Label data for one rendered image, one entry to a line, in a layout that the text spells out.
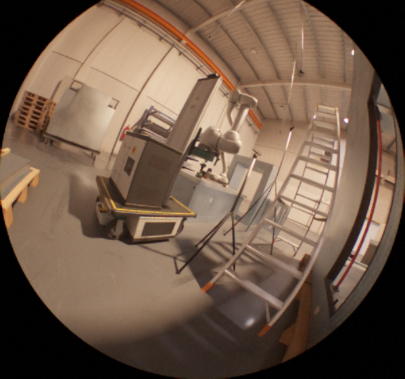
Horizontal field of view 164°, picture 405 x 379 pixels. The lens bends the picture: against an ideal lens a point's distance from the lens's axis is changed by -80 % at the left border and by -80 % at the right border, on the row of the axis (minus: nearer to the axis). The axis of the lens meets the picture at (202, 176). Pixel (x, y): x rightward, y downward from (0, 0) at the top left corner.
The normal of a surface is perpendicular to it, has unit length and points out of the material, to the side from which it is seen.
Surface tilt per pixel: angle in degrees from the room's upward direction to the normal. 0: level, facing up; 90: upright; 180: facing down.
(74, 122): 78
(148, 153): 90
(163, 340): 0
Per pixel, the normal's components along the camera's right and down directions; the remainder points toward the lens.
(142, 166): 0.72, 0.33
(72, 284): 0.39, -0.92
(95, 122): 0.76, 0.12
